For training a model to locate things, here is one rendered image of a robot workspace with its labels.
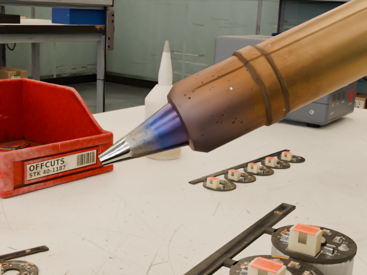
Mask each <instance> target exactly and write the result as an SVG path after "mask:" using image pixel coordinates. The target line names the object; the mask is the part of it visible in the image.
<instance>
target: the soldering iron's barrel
mask: <svg viewBox="0 0 367 275"><path fill-rule="evenodd" d="M365 76H367V0H351V1H349V2H347V3H345V4H343V5H341V6H339V7H336V8H334V9H332V10H330V11H328V12H326V13H324V14H322V15H319V16H317V17H315V18H313V19H311V20H308V21H306V22H304V23H302V24H300V25H298V26H296V27H293V28H291V29H289V30H287V31H285V32H283V33H281V34H278V35H276V36H274V37H272V38H270V39H268V40H266V41H264V42H262V43H259V44H257V45H255V46H252V45H248V46H246V47H244V48H242V49H240V50H238V51H235V52H233V54H232V56H231V57H229V58H227V59H225V60H223V61H221V62H218V63H216V64H214V65H212V66H210V67H208V68H206V69H204V70H201V71H199V72H197V73H195V74H193V75H191V76H189V77H187V78H184V79H182V80H180V81H178V82H176V83H174V84H173V86H172V88H171V89H170V91H169V93H168V94H167V101H168V103H170V104H171V105H172V107H173V108H174V110H175V112H176V113H177V115H178V117H179V119H180V121H181V123H182V125H183V128H184V130H185V132H186V135H187V137H188V140H189V143H190V145H189V147H190V148H191V150H193V151H196V152H204V153H209V152H211V151H213V150H215V149H217V148H219V147H221V146H223V145H225V144H227V143H229V142H231V141H233V140H235V139H237V138H239V137H241V136H243V135H245V134H247V133H250V132H252V131H254V130H256V129H258V128H260V127H262V126H264V125H265V126H270V125H272V124H274V123H276V122H278V121H281V120H283V119H284V118H285V116H286V115H287V114H288V113H290V112H292V111H295V110H297V109H299V108H301V107H303V106H305V105H307V104H309V103H311V102H313V101H315V100H317V99H319V98H321V97H323V96H325V95H327V94H329V93H331V92H333V91H336V90H337V89H340V88H342V87H344V86H346V85H348V84H350V83H352V82H354V81H356V80H358V79H360V78H363V77H365Z"/></svg>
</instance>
